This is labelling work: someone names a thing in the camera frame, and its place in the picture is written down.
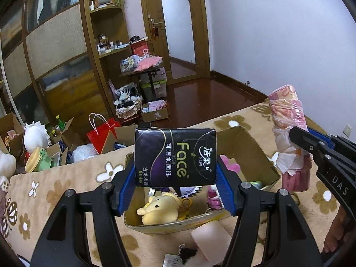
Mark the bright pink plush toy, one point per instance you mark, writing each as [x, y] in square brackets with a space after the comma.
[215, 200]

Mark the flat-flapped cardboard box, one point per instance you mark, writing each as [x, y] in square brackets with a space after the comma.
[125, 135]

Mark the black tissue pack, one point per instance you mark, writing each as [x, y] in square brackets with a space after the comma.
[175, 155]

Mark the wooden open shelf unit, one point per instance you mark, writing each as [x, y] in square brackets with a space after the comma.
[108, 22]

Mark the green glass bottle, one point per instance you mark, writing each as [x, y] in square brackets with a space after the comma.
[60, 122]

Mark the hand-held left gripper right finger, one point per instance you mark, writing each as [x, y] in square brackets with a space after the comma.
[226, 192]

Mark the person's right hand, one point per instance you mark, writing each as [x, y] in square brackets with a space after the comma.
[335, 233]

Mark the wall outlet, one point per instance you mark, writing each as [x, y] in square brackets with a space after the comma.
[348, 130]

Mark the white-haired plush head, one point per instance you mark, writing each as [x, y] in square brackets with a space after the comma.
[36, 139]

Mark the red paper bag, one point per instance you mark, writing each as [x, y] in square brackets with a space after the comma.
[104, 139]

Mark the wooden door with glass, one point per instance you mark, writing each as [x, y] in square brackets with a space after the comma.
[178, 19]

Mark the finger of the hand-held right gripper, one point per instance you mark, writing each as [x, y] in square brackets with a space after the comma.
[303, 140]
[325, 136]

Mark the green tissue pack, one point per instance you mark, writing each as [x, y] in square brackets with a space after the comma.
[256, 185]

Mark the translucent storage bin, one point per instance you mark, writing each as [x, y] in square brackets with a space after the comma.
[160, 87]

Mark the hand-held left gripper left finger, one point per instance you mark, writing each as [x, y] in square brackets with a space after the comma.
[123, 189]

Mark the pink plastic-wrapped roll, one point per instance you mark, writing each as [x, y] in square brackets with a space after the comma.
[286, 108]

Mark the green frog toy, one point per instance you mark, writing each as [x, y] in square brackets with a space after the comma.
[40, 161]

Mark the lace-trimmed wicker basket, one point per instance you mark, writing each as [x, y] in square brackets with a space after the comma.
[129, 111]

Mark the red box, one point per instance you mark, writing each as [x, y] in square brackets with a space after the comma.
[140, 48]

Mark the white fluffy plush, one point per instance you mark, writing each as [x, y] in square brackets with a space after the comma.
[83, 153]

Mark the pale pink sponge pad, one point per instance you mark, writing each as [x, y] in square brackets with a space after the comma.
[211, 239]

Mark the white-haired purple plush doll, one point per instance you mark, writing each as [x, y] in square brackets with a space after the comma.
[189, 190]

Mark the small wooden side table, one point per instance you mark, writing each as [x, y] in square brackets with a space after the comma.
[151, 75]

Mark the yellow dog plush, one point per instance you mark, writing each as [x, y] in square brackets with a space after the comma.
[158, 208]

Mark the beige floral blanket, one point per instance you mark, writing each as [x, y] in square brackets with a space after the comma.
[69, 178]

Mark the cardboard box with bottles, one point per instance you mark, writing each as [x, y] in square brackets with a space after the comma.
[66, 133]

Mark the pink cloth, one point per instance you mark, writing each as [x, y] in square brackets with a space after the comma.
[148, 64]

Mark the large brown cardboard box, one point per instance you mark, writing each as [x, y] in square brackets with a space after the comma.
[11, 128]

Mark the large cream plush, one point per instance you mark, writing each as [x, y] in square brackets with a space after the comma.
[7, 167]

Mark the wooden wardrobe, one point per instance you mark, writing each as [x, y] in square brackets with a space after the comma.
[55, 47]

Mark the small cardboard box of papers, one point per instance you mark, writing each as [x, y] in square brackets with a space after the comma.
[155, 114]

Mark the clear desktop organizer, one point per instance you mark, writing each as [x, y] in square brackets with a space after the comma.
[129, 62]

